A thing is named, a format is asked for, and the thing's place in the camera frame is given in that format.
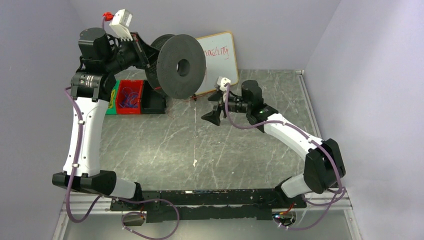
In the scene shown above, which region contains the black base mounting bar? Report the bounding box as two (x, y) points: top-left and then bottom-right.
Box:
(110, 188), (307, 223)

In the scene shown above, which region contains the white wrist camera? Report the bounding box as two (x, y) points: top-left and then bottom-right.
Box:
(215, 76), (231, 92)
(102, 9), (133, 42)

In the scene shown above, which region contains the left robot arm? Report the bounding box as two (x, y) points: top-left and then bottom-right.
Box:
(52, 27), (159, 201)

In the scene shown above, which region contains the black perforated cable spool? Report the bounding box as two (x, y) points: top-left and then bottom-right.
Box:
(145, 34), (206, 100)

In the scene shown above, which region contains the green storage bin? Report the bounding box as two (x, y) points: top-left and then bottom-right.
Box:
(105, 80), (120, 115)

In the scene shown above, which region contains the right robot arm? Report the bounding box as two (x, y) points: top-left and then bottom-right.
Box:
(201, 77), (346, 198)

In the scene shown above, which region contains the black storage bin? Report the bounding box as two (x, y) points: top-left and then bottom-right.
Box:
(140, 81), (167, 115)

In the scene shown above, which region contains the aluminium frame rail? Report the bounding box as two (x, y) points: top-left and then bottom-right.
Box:
(52, 187), (362, 240)

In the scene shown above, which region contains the red storage bin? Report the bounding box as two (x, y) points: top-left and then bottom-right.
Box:
(115, 79), (144, 115)

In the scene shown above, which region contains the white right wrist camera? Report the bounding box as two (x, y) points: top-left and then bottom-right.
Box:
(215, 76), (231, 92)

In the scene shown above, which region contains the yellow framed whiteboard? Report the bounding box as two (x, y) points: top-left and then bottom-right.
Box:
(195, 31), (239, 95)

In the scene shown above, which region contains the blue cables bundle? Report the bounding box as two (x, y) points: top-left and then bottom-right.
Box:
(119, 86), (142, 109)

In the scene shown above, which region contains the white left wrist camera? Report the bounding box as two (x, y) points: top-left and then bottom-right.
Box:
(102, 9), (133, 42)

